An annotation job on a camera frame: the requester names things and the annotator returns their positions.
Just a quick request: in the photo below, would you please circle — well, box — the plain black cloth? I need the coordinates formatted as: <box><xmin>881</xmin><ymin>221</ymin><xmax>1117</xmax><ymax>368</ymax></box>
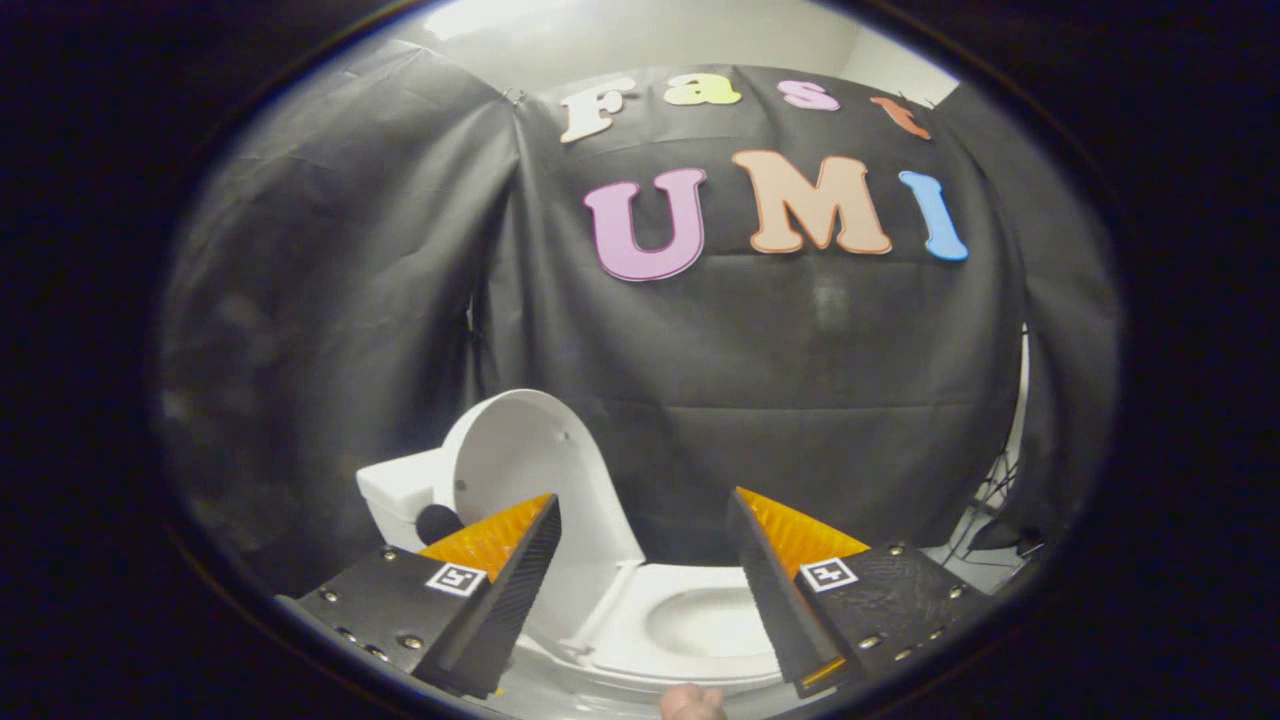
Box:
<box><xmin>160</xmin><ymin>40</ymin><xmax>521</xmax><ymax>598</ymax></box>
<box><xmin>935</xmin><ymin>85</ymin><xmax>1121</xmax><ymax>549</ymax></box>

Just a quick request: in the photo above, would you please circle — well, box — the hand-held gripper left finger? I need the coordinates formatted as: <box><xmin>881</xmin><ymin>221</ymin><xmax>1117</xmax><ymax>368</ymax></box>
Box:
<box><xmin>295</xmin><ymin>492</ymin><xmax>563</xmax><ymax>701</ymax></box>

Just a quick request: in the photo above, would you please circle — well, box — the black tripod stand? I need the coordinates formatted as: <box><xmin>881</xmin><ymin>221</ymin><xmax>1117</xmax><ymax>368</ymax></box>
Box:
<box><xmin>945</xmin><ymin>450</ymin><xmax>1031</xmax><ymax>563</ymax></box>

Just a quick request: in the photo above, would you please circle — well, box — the black backdrop cloth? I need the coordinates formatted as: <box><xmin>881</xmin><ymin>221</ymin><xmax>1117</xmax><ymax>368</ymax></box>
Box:
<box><xmin>475</xmin><ymin>65</ymin><xmax>1026</xmax><ymax>566</ymax></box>

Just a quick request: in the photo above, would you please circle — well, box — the white toilet lid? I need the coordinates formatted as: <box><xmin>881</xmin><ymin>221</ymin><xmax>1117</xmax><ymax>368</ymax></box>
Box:
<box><xmin>440</xmin><ymin>388</ymin><xmax>647</xmax><ymax>651</ymax></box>

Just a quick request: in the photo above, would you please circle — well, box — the dark round object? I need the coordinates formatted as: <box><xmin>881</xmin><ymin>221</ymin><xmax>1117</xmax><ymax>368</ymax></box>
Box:
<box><xmin>415</xmin><ymin>503</ymin><xmax>466</xmax><ymax>547</ymax></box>

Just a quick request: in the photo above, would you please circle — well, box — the white toilet with tank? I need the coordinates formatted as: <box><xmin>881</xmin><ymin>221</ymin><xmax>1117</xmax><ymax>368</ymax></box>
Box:
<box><xmin>356</xmin><ymin>448</ymin><xmax>801</xmax><ymax>703</ymax></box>

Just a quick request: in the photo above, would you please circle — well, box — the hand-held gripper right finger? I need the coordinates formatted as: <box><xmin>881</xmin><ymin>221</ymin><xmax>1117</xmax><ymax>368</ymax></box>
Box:
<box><xmin>726</xmin><ymin>486</ymin><xmax>993</xmax><ymax>699</ymax></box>

